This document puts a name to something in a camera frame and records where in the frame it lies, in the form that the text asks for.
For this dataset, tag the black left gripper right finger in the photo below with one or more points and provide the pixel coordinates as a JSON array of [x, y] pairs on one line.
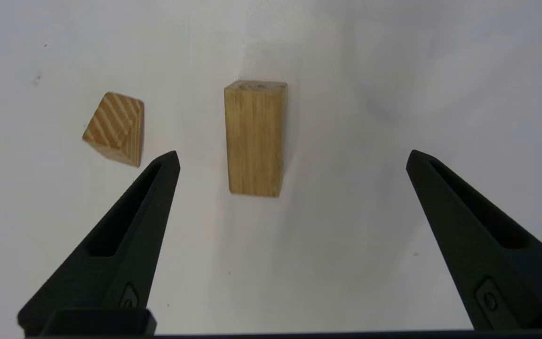
[[511, 282]]

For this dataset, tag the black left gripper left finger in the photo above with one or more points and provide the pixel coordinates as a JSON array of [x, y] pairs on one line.
[[125, 245]]

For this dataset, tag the arched wooden building block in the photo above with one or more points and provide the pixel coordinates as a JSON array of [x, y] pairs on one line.
[[254, 141]]

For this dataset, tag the triangular wooden building block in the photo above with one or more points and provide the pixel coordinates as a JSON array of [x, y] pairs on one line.
[[115, 127]]

